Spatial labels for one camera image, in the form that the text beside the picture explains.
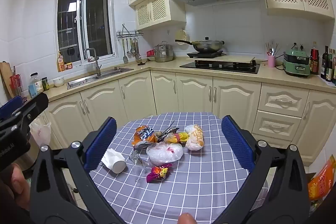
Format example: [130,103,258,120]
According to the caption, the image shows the bunch of chopsticks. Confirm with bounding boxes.
[266,42,279,56]

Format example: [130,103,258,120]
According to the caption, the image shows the purple foil wrapper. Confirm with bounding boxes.
[146,164,173,184]

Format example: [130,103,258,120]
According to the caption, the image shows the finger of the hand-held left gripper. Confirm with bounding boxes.
[0,95,24,119]
[16,93,49,123]

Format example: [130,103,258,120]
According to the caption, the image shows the black gas stove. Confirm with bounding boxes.
[180,60,260,74]

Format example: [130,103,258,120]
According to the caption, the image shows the clear plastic bag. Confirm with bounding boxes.
[146,142,184,168]

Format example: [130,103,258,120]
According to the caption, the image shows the steel sink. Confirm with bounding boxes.
[66,67,134,90]

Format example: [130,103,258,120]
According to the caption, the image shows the clear plastic wrapper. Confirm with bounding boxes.
[129,150,153,182]

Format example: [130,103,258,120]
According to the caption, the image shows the steel faucet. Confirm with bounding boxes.
[83,48,102,77]

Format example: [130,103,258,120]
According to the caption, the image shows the person's right hand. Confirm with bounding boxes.
[178,213,196,224]

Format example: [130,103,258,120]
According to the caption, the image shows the dark bottle yellow label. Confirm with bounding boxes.
[326,49,334,82]

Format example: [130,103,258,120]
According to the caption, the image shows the orange packet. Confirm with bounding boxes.
[57,52,66,72]

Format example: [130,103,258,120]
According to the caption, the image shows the dark glass bottle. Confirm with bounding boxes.
[321,46,330,80]

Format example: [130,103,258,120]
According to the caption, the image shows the cream base cabinets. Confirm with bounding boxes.
[39,70,336,164]

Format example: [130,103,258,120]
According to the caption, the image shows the steel stock pot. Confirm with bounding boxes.
[154,41,174,63]

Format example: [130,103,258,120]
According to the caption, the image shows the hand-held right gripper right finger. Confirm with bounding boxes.
[215,115,309,224]

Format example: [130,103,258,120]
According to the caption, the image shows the orange snack bag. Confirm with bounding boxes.
[132,126,158,149]

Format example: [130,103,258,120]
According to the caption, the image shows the wooden cutting board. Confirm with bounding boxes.
[0,61,15,100]

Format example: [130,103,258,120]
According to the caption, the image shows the cream cabinet drawer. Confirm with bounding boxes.
[252,110,302,142]
[259,84,310,117]

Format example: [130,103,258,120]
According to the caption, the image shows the steel wok with lid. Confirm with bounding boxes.
[175,37,225,53]

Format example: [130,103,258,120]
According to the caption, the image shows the sliding window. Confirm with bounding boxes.
[56,0,116,65]

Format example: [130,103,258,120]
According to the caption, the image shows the orange white plastic bag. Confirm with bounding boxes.
[184,124,205,152]

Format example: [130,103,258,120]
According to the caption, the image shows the black induction cooker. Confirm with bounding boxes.
[186,51,223,59]

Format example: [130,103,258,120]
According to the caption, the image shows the small lattice wall cabinet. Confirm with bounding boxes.
[135,0,187,30]

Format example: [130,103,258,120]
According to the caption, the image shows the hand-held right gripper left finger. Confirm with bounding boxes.
[29,116,126,224]

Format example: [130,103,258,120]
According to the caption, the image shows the green electric cooker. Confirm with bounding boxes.
[283,49,311,77]

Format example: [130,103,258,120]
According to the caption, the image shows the large orange bag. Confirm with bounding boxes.
[308,156,336,201]

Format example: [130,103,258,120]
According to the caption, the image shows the red knife rack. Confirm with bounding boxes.
[9,67,25,98]

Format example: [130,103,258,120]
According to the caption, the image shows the person's left hand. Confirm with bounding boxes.
[10,163,30,211]

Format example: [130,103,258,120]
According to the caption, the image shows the green plastic bottle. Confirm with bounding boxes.
[331,49,336,85]

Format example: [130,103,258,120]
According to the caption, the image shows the white plastic bin bag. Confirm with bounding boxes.
[30,119,51,147]

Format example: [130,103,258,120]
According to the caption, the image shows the black snack wrapper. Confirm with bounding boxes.
[157,121,179,141]

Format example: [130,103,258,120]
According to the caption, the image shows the blue label jar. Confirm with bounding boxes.
[28,72,44,98]

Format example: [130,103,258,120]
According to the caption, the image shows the white paper cup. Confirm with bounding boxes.
[101,148,127,174]

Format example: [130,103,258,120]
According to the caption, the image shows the wire utensil rack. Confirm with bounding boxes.
[117,30,144,38]

